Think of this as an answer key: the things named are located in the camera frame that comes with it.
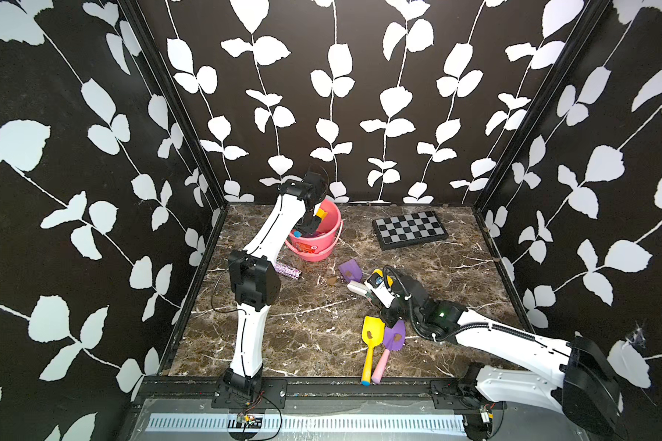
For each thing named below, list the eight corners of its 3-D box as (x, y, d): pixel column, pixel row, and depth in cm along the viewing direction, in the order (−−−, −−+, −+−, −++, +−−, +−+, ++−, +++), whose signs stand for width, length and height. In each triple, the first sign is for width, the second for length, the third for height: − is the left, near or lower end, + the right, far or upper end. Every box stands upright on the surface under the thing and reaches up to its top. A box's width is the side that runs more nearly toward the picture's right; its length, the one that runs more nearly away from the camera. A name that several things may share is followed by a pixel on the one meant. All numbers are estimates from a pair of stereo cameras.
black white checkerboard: (380, 249, 108) (381, 244, 106) (370, 223, 117) (371, 218, 115) (446, 239, 112) (448, 234, 109) (432, 214, 121) (434, 209, 118)
